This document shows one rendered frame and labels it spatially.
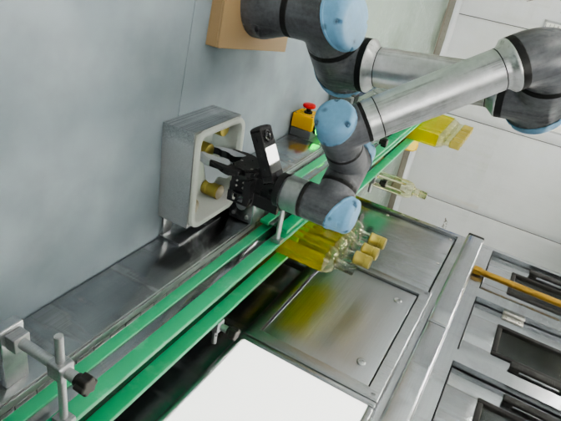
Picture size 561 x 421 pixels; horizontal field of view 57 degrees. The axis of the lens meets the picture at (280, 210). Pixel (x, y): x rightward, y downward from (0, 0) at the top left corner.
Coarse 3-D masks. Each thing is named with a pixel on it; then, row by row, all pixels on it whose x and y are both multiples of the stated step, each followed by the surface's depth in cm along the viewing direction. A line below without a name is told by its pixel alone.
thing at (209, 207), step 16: (224, 128) 108; (240, 128) 115; (224, 144) 118; (240, 144) 117; (192, 176) 105; (192, 192) 107; (224, 192) 124; (192, 208) 109; (208, 208) 119; (224, 208) 121; (192, 224) 111
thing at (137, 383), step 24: (408, 144) 225; (384, 168) 199; (264, 264) 131; (240, 288) 121; (216, 312) 112; (192, 336) 105; (168, 360) 99; (120, 384) 92; (144, 384) 93; (96, 408) 87; (120, 408) 88
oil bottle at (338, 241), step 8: (312, 224) 140; (304, 232) 136; (312, 232) 136; (320, 232) 136; (328, 232) 137; (320, 240) 134; (328, 240) 134; (336, 240) 134; (344, 240) 135; (336, 248) 133; (344, 248) 133
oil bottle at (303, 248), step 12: (288, 240) 132; (300, 240) 132; (312, 240) 133; (288, 252) 133; (300, 252) 131; (312, 252) 129; (324, 252) 129; (336, 252) 130; (312, 264) 131; (324, 264) 129
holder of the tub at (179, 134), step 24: (168, 120) 105; (192, 120) 107; (216, 120) 109; (168, 144) 106; (192, 144) 103; (168, 168) 108; (192, 168) 105; (168, 192) 111; (168, 216) 113; (216, 216) 128; (168, 240) 117
